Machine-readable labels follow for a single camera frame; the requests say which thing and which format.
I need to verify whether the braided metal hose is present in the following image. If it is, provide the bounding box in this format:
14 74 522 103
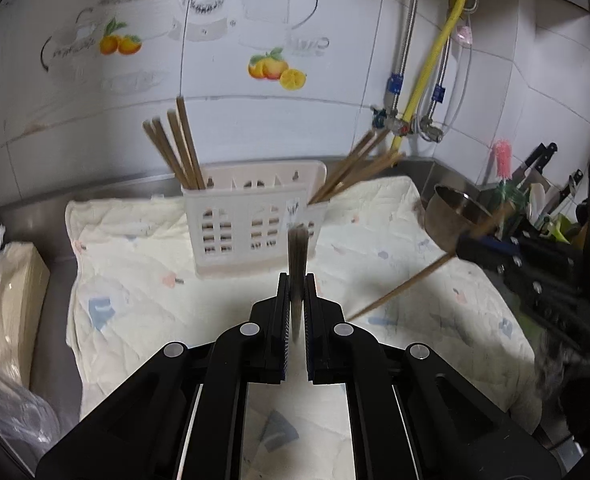
387 0 422 113
426 25 452 128

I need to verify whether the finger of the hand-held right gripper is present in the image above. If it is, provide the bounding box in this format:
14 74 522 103
455 234 520 257
462 252 528 276

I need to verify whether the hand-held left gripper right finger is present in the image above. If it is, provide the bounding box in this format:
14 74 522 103
303 272 562 480

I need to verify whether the cream plastic utensil holder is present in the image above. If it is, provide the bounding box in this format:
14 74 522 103
182 160 328 278

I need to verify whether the thin white hose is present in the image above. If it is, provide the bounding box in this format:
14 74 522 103
442 15 476 133

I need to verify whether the green plastic item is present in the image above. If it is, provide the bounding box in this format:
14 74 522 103
540 212 583 245

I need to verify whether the yellow corrugated hose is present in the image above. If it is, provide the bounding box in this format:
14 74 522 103
390 0 474 153

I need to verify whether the pink bottle brush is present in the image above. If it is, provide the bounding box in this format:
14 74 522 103
492 140 520 206

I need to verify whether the metal valve with red handle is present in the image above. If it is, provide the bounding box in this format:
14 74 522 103
371 105 413 137

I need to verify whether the metal angle valve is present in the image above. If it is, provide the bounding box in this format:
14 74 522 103
417 116 446 143

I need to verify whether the white quilted printed mat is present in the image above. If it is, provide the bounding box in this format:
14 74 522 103
65 176 543 480

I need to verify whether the black handled knife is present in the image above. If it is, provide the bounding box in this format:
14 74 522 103
565 170 584 207
522 142 560 173

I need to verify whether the thin hanging cord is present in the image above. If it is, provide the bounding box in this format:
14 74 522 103
179 0 199 100

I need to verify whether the wooden chopstick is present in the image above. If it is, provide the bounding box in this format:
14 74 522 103
327 150 402 197
320 131 393 201
337 154 408 193
167 110 203 191
153 117 198 190
307 130 378 206
142 120 193 190
287 226 310 346
349 205 506 321
176 96 208 191

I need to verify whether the clear plastic bag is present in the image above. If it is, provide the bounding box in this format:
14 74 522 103
0 224 62 463

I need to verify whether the beige box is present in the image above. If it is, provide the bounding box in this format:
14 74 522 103
0 240 52 391

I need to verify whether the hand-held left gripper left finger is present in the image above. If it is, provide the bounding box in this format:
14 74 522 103
36 272 292 480

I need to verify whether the stainless steel pot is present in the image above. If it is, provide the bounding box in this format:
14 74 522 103
424 184 500 257

